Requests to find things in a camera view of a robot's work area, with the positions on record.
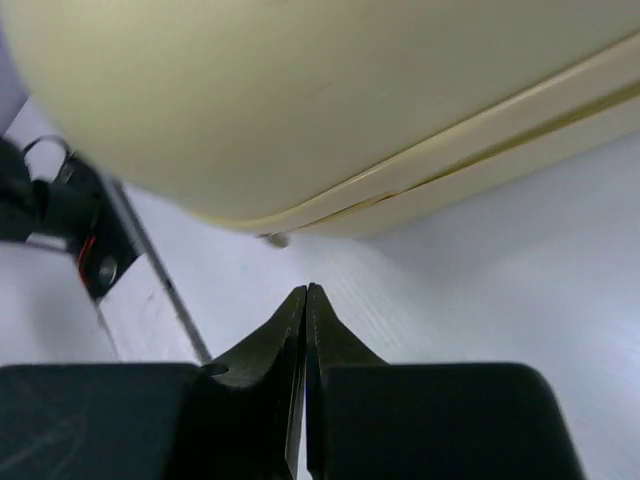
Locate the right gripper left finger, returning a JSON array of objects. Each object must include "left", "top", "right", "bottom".
[{"left": 203, "top": 286, "right": 306, "bottom": 479}]

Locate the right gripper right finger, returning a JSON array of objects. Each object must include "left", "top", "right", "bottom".
[{"left": 305, "top": 283, "right": 395, "bottom": 479}]

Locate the yellow hard-shell suitcase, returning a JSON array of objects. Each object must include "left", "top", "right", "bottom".
[{"left": 1, "top": 1, "right": 639, "bottom": 238}]

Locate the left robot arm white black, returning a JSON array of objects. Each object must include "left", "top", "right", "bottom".
[{"left": 1, "top": 135, "right": 70, "bottom": 243}]

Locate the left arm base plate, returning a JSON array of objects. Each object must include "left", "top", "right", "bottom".
[{"left": 23, "top": 135, "right": 144, "bottom": 302}]

